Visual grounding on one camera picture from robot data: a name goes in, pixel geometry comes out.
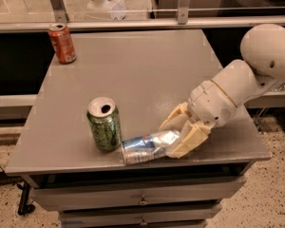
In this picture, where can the crushed silver-blue redbull can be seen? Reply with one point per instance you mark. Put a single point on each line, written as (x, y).
(148, 147)

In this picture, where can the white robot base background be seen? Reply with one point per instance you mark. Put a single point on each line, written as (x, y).
(105, 10)

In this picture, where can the black clamp stand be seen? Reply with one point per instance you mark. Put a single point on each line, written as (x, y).
(25, 207)

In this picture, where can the grey drawer cabinet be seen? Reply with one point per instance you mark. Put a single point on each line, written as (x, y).
(146, 73)

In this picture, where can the green soda can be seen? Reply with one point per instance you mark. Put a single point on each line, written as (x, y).
(103, 116)

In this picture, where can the orange soda can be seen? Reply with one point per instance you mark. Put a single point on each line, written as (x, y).
(62, 43)

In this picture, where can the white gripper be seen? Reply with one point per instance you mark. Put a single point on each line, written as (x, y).
(209, 103)

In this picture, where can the grey drawer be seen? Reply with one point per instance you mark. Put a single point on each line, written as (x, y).
(137, 193)
(140, 216)

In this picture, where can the upper grey drawer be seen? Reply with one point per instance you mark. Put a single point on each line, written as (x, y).
(137, 193)

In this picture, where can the metal frame rail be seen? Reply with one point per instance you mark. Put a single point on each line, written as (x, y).
(152, 24)

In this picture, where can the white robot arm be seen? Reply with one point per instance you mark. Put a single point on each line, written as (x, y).
(261, 68)

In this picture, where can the lower grey drawer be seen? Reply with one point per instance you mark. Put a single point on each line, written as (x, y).
(140, 216)

